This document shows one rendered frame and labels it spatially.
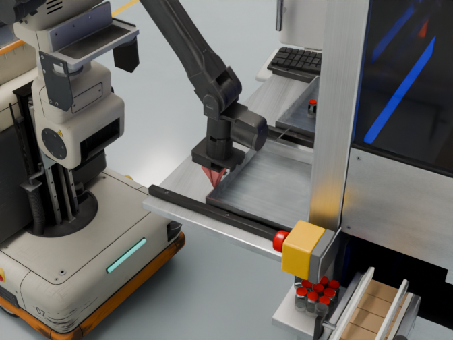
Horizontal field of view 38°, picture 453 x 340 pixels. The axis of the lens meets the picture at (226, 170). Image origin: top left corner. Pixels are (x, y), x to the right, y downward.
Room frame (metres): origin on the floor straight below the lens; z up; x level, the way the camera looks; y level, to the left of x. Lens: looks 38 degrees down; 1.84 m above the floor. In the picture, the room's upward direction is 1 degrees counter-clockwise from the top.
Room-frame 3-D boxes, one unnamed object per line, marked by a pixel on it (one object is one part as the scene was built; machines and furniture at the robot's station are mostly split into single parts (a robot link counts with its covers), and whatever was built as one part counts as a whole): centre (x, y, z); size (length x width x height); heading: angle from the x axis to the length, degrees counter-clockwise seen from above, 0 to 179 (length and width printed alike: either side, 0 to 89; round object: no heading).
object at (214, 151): (1.14, 0.02, 1.02); 0.10 x 0.07 x 0.07; 60
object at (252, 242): (1.30, -0.19, 0.87); 0.70 x 0.48 x 0.02; 150
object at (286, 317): (0.81, -0.17, 0.87); 0.14 x 0.13 x 0.02; 60
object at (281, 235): (0.87, -0.10, 0.99); 0.04 x 0.04 x 0.04; 60
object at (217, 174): (1.15, 0.03, 0.95); 0.07 x 0.07 x 0.09; 60
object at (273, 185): (1.12, -0.17, 0.90); 0.34 x 0.26 x 0.04; 61
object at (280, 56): (1.83, -0.34, 0.82); 0.40 x 0.14 x 0.02; 68
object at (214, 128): (1.13, 0.01, 1.08); 0.07 x 0.06 x 0.07; 58
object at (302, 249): (0.85, -0.14, 1.00); 0.08 x 0.07 x 0.07; 60
